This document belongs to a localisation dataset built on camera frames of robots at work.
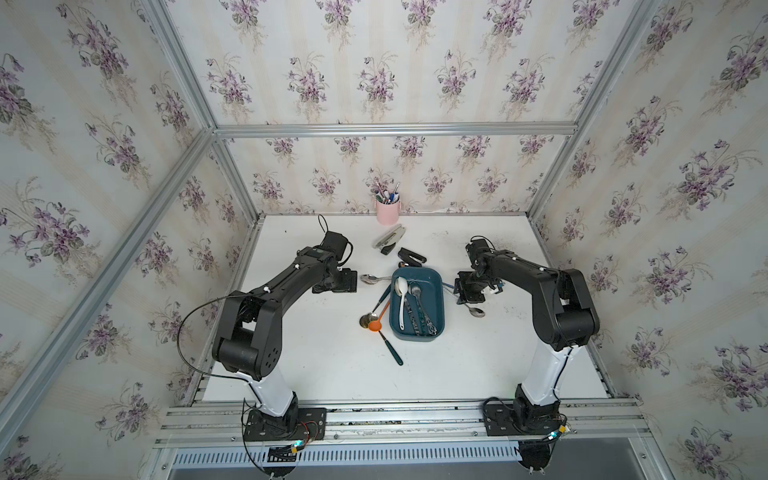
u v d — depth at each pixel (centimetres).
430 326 89
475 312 91
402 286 97
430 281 98
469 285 84
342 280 82
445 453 70
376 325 91
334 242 75
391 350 86
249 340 46
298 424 72
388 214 117
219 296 46
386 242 108
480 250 83
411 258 104
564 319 51
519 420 67
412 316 91
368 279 98
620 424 74
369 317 89
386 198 111
